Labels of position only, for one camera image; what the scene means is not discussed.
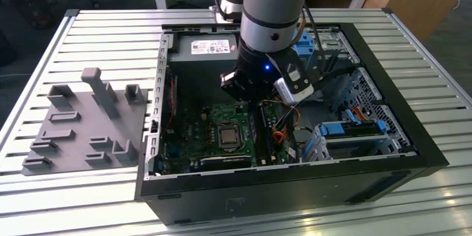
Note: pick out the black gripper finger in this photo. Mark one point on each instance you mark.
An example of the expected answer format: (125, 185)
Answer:
(233, 85)

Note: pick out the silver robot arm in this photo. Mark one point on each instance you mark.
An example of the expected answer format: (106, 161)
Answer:
(270, 4)

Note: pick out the grey power supply unit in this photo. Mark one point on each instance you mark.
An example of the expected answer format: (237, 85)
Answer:
(199, 75)

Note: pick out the tall blue drive carrier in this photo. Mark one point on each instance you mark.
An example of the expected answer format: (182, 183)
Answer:
(306, 44)

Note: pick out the silver CPU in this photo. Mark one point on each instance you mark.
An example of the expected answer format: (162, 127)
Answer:
(229, 136)

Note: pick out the silver drive bay cage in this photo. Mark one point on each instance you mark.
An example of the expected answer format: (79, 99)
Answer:
(333, 53)

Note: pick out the green motherboard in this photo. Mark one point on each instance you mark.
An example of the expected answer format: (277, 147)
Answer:
(191, 136)

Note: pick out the round grey case speaker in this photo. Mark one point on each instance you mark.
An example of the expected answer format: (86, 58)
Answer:
(303, 136)

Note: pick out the black expansion card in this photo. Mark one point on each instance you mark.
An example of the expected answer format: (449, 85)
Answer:
(227, 161)

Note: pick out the flat blue disk carrier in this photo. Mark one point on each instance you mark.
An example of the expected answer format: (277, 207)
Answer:
(334, 130)

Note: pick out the black PC case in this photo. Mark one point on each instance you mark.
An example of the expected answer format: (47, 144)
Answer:
(295, 186)

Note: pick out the silver disk bay cage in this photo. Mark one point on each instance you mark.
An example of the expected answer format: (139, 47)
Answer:
(369, 143)

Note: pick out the grey parts rack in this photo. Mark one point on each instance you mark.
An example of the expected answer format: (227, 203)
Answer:
(85, 136)

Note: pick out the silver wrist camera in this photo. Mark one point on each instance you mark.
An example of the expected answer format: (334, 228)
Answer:
(295, 92)

